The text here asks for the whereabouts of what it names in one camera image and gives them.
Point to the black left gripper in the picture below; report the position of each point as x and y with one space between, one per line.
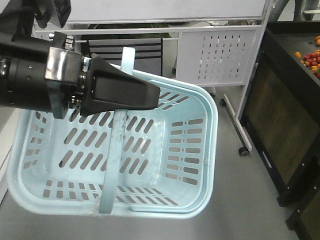
73 84

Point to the light blue plastic basket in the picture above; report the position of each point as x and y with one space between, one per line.
155 163

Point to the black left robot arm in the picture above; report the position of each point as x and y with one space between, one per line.
23 59

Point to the white perforated rolling rack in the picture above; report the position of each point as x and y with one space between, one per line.
210 43

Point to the black produce display stand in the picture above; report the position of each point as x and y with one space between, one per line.
282 117

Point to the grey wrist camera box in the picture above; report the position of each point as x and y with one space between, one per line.
55 12

